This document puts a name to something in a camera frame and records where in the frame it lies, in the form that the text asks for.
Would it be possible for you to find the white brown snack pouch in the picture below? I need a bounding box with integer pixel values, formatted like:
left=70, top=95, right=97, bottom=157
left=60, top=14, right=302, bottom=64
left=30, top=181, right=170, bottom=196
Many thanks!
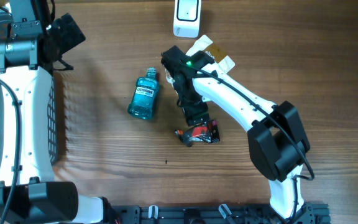
left=165, top=34, right=236, bottom=103

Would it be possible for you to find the blue mouthwash bottle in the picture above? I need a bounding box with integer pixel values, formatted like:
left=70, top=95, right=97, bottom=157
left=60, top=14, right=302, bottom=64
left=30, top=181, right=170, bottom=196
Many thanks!
left=127, top=67, right=160, bottom=119

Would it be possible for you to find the black red snack packet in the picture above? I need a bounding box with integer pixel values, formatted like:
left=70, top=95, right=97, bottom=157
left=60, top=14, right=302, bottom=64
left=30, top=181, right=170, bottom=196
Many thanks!
left=175, top=119, right=220, bottom=147

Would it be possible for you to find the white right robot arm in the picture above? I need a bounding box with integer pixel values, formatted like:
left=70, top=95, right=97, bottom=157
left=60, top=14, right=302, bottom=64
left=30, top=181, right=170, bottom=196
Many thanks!
left=161, top=46, right=314, bottom=223

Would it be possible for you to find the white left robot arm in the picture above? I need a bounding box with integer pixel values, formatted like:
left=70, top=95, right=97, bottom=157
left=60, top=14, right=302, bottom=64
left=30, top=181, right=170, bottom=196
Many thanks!
left=0, top=1, right=108, bottom=223

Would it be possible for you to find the white barcode scanner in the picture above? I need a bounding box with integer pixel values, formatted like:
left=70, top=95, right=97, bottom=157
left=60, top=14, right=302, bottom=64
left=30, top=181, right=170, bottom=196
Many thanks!
left=173, top=0, right=201, bottom=38

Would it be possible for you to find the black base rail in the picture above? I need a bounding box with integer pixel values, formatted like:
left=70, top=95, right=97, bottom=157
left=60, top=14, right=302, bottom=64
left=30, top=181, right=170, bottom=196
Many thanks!
left=102, top=203, right=331, bottom=224

